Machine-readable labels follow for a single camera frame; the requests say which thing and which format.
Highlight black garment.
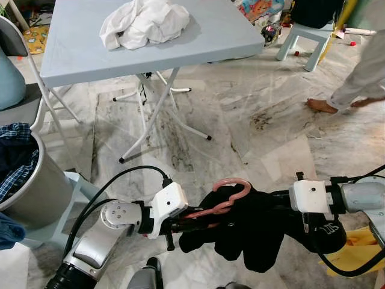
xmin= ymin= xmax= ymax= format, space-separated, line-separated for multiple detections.
xmin=179 ymin=181 xmax=347 ymax=273

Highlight robot left leg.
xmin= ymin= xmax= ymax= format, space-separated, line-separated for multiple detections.
xmin=126 ymin=258 xmax=163 ymax=289

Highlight robot leg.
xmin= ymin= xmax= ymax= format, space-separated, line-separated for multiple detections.
xmin=126 ymin=258 xmax=163 ymax=289
xmin=217 ymin=282 xmax=250 ymax=289

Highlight robot right leg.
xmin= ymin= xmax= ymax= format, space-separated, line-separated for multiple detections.
xmin=217 ymin=282 xmax=250 ymax=289

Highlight yellow cloth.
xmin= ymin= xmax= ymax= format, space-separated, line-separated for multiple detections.
xmin=327 ymin=228 xmax=385 ymax=279

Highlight grey lidded laundry basket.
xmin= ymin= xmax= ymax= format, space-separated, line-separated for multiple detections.
xmin=0 ymin=123 xmax=106 ymax=249

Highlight adult person light trousers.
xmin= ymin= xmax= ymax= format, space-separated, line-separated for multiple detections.
xmin=306 ymin=0 xmax=385 ymax=115

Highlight pale blue plastic kids chair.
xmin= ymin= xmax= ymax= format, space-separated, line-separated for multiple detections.
xmin=276 ymin=21 xmax=337 ymax=73

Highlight blue checked shirt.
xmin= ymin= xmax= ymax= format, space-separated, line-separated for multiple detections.
xmin=0 ymin=122 xmax=40 ymax=202

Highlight grey plastic folding table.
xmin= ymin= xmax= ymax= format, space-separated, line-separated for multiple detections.
xmin=39 ymin=0 xmax=265 ymax=164

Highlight black bag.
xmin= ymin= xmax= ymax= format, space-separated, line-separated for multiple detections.
xmin=291 ymin=0 xmax=348 ymax=30

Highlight colourful baby bouncer seat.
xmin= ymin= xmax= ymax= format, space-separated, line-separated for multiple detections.
xmin=238 ymin=0 xmax=286 ymax=25

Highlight grey metal folding chair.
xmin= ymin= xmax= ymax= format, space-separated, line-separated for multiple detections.
xmin=0 ymin=15 xmax=82 ymax=175

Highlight white crumpled garment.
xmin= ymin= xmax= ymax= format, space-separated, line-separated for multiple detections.
xmin=99 ymin=0 xmax=191 ymax=51

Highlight light blue pillow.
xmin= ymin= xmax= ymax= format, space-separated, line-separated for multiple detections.
xmin=0 ymin=45 xmax=28 ymax=112

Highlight yellow cartoon cushion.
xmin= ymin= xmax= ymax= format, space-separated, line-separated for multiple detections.
xmin=23 ymin=25 xmax=50 ymax=55

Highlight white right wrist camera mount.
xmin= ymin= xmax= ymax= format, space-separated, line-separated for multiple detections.
xmin=289 ymin=179 xmax=335 ymax=221

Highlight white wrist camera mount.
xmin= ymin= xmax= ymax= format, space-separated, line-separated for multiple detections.
xmin=289 ymin=179 xmax=335 ymax=221
xmin=147 ymin=182 xmax=189 ymax=239

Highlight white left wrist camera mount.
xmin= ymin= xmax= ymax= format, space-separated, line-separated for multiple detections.
xmin=147 ymin=182 xmax=189 ymax=239

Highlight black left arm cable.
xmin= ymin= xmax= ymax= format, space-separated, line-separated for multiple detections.
xmin=63 ymin=166 xmax=175 ymax=259

